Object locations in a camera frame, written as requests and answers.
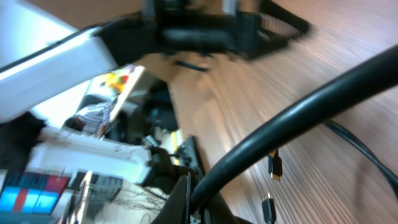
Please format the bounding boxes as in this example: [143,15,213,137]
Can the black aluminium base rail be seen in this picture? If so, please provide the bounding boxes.
[142,133,206,178]

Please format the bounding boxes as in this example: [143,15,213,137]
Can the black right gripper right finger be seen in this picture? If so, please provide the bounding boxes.
[202,193,239,224]

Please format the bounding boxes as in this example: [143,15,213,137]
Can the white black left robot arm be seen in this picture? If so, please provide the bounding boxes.
[1,1,310,170]

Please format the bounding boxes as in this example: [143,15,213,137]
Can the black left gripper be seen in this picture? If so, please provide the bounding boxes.
[230,0,311,59]

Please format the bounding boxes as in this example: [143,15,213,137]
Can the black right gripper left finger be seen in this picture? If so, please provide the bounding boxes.
[151,174,191,224]

